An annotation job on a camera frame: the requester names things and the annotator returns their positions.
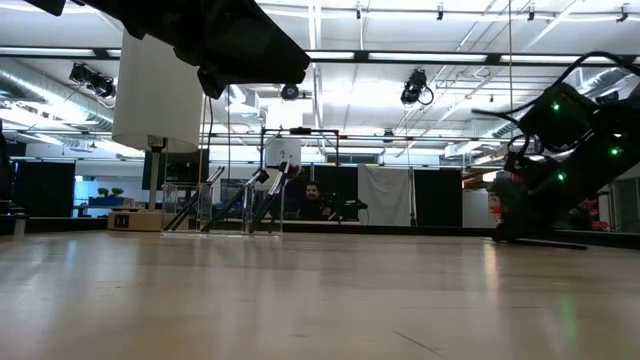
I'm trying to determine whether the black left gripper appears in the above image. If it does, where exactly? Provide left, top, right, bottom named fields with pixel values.
left=79, top=0, right=312, bottom=100

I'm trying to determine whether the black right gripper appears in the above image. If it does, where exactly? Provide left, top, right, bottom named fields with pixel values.
left=492, top=82, right=601, bottom=245

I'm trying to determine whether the black partition panel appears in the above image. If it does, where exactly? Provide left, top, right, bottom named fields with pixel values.
left=413, top=168, right=464, bottom=227
left=12, top=160, right=76, bottom=219

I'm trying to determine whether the white shade wooden base lamp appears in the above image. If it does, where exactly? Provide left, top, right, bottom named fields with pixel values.
left=107, top=29, right=206, bottom=233

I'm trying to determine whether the white box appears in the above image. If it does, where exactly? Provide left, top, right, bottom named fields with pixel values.
left=265, top=138, right=303, bottom=167

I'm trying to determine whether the white hanging sheet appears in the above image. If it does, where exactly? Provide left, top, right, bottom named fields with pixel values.
left=357, top=164, right=414, bottom=227

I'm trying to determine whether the clear acrylic brush organizer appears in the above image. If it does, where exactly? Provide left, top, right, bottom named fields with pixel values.
left=160, top=182, right=285, bottom=237

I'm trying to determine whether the person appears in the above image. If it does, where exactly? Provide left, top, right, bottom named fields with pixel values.
left=298, top=180, right=335, bottom=222

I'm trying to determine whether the black overhead beam with lights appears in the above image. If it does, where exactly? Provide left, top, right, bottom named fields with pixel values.
left=0, top=47, right=640, bottom=67

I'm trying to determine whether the black background rig frame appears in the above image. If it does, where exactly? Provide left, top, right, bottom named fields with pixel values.
left=258, top=127, right=341, bottom=169

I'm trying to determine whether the black aluminium rig frame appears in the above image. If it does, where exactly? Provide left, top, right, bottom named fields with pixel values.
left=0, top=217, right=640, bottom=251

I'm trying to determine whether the black wall screen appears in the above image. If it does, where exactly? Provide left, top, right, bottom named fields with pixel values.
left=142, top=148, right=210, bottom=192

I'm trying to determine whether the black ceiling camera cluster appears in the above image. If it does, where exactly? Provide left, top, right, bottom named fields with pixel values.
left=68, top=62, right=118, bottom=101

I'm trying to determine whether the black ceiling camera with cable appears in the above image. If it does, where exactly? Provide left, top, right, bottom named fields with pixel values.
left=399, top=68, right=435, bottom=107

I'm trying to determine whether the silver ventilation duct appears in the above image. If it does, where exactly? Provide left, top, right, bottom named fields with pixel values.
left=0, top=58, right=117, bottom=132

